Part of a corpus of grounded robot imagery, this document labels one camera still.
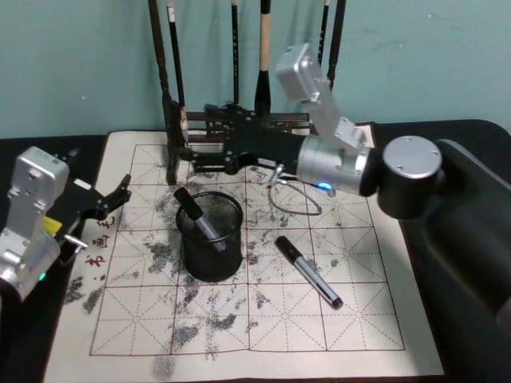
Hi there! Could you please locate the black table cloth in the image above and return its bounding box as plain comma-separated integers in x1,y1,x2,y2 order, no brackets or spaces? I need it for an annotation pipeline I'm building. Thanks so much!
0,118,511,383

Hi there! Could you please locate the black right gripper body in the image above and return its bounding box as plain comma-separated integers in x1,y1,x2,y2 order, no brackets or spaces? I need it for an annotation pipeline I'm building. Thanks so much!
232,114,307,175

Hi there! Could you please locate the thin black calligraphy brush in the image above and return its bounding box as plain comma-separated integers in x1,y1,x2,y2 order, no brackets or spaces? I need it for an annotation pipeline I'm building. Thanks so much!
230,0,241,105
316,0,331,77

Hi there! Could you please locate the black and grey marker pen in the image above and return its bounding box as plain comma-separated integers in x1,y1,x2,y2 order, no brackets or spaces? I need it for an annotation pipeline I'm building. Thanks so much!
172,188,228,254
275,235,345,310

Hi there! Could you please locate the thin grey right gripper cable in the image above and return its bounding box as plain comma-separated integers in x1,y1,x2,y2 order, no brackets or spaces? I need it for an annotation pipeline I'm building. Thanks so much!
267,162,323,217

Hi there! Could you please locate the dark wooden brush rack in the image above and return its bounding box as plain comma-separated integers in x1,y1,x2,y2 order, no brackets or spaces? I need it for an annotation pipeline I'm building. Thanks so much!
147,0,348,187

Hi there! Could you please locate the large brown-handled calligraphy brush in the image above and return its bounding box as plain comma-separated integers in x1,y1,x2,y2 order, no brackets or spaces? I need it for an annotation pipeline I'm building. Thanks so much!
254,0,273,117

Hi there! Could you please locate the black mesh pen holder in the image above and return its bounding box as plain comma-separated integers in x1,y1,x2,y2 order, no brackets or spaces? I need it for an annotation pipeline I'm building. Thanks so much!
175,191,245,284

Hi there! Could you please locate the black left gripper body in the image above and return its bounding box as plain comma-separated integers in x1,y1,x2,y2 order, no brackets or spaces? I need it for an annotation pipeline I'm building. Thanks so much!
43,179,106,241

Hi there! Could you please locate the cream calligraphy mat red grid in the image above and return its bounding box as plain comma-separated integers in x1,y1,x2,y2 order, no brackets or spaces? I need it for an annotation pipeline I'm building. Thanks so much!
42,122,446,383

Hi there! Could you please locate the black brush with white tip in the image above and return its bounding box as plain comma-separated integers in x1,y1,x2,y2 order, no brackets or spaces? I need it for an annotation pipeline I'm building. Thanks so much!
164,0,189,141

